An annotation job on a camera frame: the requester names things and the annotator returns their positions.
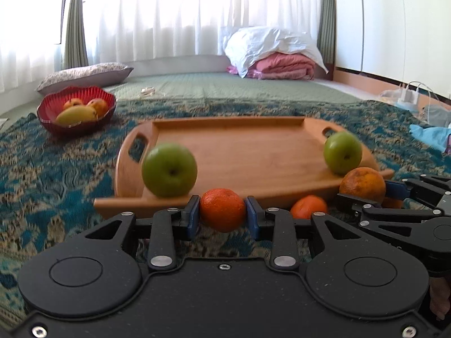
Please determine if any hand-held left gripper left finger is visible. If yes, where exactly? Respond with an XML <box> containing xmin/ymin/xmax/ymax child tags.
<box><xmin>85</xmin><ymin>195</ymin><xmax>201</xmax><ymax>271</ymax></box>

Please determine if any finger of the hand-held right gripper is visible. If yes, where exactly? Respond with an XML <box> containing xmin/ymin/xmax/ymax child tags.
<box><xmin>385</xmin><ymin>175</ymin><xmax>451</xmax><ymax>216</ymax></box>
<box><xmin>336</xmin><ymin>193</ymin><xmax>443</xmax><ymax>234</ymax></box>

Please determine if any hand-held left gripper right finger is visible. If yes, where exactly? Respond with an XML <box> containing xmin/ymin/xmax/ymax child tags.
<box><xmin>245</xmin><ymin>195</ymin><xmax>367</xmax><ymax>271</ymax></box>

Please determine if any dull large orange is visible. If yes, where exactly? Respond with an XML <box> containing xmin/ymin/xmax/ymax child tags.
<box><xmin>339</xmin><ymin>167</ymin><xmax>387</xmax><ymax>206</ymax></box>

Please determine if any green apple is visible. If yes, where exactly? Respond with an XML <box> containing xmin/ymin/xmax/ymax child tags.
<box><xmin>142</xmin><ymin>143</ymin><xmax>198</xmax><ymax>198</ymax></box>
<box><xmin>323</xmin><ymin>132</ymin><xmax>363</xmax><ymax>175</ymax></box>

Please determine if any wooden tray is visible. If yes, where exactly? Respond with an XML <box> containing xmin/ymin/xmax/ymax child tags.
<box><xmin>93</xmin><ymin>116</ymin><xmax>395</xmax><ymax>219</ymax></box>

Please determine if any person's right hand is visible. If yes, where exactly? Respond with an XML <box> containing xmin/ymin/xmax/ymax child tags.
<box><xmin>430</xmin><ymin>277</ymin><xmax>451</xmax><ymax>322</ymax></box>

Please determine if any light blue cloth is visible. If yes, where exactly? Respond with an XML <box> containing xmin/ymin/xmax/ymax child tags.
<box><xmin>410</xmin><ymin>124</ymin><xmax>451</xmax><ymax>154</ymax></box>

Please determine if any grey cloth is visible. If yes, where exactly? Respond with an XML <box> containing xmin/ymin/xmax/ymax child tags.
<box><xmin>423</xmin><ymin>105</ymin><xmax>451</xmax><ymax>127</ymax></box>

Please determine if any green quilted mattress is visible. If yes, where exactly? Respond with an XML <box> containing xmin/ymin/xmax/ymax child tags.
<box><xmin>102</xmin><ymin>72</ymin><xmax>363</xmax><ymax>104</ymax></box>

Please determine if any teal patterned blanket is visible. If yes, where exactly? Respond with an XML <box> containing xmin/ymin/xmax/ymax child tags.
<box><xmin>0</xmin><ymin>99</ymin><xmax>451</xmax><ymax>324</ymax></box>

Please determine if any folded pink blanket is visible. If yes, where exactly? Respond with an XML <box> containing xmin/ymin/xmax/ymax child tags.
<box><xmin>227</xmin><ymin>52</ymin><xmax>316</xmax><ymax>80</ymax></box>

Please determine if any yellow mango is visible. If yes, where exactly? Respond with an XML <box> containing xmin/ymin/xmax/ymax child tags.
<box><xmin>56</xmin><ymin>106</ymin><xmax>97</xmax><ymax>126</ymax></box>

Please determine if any white wardrobe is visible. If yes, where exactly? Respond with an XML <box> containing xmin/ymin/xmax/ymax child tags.
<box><xmin>334</xmin><ymin>0</ymin><xmax>451</xmax><ymax>101</ymax></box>

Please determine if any red ribbed bowl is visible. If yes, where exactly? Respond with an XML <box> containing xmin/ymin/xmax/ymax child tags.
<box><xmin>37</xmin><ymin>86</ymin><xmax>117</xmax><ymax>136</ymax></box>

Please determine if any white duvet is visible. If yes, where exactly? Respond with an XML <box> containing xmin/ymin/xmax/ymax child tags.
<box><xmin>224</xmin><ymin>27</ymin><xmax>328</xmax><ymax>78</ymax></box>

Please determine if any floral pillow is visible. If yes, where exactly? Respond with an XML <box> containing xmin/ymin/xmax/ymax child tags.
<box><xmin>35</xmin><ymin>62</ymin><xmax>134</xmax><ymax>95</ymax></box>

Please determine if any green curtain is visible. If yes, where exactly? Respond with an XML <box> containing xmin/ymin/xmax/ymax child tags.
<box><xmin>317</xmin><ymin>0</ymin><xmax>337</xmax><ymax>74</ymax></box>
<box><xmin>63</xmin><ymin>0</ymin><xmax>89</xmax><ymax>71</ymax></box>

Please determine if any white sheer curtain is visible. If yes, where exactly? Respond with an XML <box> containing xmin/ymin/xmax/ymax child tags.
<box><xmin>0</xmin><ymin>0</ymin><xmax>335</xmax><ymax>88</ymax></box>

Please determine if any white charger with cables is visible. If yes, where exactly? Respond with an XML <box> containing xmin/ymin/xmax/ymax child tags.
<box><xmin>400</xmin><ymin>82</ymin><xmax>439</xmax><ymax>105</ymax></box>

